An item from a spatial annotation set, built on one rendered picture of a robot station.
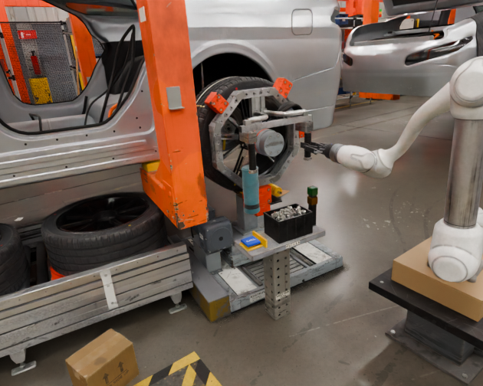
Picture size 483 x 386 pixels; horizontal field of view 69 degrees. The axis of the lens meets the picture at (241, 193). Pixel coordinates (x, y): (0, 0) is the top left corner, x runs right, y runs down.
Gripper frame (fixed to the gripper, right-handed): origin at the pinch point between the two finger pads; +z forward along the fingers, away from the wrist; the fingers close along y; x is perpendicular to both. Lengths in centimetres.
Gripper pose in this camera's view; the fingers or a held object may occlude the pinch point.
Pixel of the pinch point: (307, 145)
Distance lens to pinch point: 191.3
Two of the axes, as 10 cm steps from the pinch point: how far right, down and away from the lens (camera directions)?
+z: -4.8, -2.9, 8.3
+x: -0.6, -9.3, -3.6
